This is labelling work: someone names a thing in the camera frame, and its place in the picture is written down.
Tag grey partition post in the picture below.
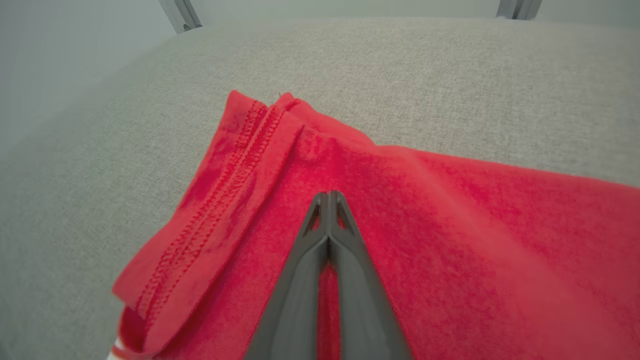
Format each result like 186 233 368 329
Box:
158 0 204 35

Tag red white jersey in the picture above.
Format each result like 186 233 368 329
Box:
111 90 640 360

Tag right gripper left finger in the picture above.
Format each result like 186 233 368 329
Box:
243 191 331 360

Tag grey partition post twin feet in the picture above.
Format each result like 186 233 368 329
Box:
496 0 544 21

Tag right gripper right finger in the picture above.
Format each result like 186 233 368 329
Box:
327 190 414 360

